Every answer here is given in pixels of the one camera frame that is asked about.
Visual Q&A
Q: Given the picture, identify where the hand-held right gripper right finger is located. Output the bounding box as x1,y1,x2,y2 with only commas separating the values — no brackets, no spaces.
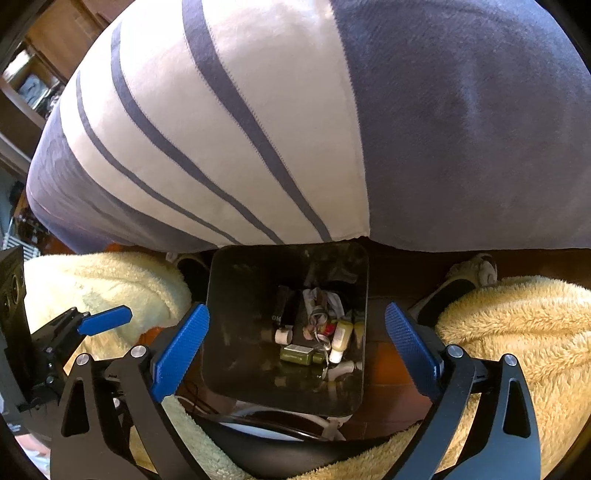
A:
385,302,541,480

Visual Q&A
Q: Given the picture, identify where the shelf with folded clothes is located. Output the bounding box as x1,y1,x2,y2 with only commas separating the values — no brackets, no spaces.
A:
0,41,68,178

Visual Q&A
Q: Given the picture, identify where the black tube white cap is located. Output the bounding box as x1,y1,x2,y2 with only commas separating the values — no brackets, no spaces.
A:
268,285,294,344

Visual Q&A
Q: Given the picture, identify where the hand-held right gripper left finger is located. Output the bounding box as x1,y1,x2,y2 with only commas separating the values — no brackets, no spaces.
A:
48,302,211,480

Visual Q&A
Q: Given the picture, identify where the green bottle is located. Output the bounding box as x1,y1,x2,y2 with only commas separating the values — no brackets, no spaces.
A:
279,344,327,366

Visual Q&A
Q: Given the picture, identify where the yellow bottle white cap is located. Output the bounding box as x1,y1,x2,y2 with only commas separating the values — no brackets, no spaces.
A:
329,320,354,363

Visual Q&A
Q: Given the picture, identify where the black bin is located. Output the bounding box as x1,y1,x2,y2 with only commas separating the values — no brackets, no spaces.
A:
199,242,370,416

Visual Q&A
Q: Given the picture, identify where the grey white slipper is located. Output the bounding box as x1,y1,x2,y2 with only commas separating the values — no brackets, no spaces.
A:
410,253,498,326
172,253,211,306

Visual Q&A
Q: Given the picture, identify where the purple white striped blanket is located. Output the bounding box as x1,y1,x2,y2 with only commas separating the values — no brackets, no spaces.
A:
25,0,591,254

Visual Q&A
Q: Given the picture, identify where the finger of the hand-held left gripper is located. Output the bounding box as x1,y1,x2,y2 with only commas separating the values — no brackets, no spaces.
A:
28,305,133,370
18,364,70,412

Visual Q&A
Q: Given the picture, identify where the yellow fleece robe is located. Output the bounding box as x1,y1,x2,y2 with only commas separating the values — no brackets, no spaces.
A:
23,251,591,480

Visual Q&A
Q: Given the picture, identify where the silver printed ribbon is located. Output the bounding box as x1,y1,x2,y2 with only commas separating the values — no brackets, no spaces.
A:
302,287,345,325

